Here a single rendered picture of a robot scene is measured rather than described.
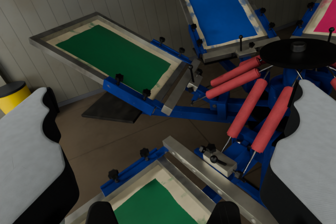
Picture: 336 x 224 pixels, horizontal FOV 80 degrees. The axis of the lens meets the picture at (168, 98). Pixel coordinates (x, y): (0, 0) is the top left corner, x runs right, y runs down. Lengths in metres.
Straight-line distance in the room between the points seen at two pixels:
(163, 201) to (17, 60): 3.43
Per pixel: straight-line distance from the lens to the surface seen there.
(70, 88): 4.03
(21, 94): 3.58
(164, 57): 1.49
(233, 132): 0.96
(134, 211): 0.93
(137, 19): 3.83
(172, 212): 0.89
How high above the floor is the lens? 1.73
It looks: 32 degrees down
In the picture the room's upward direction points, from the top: 13 degrees counter-clockwise
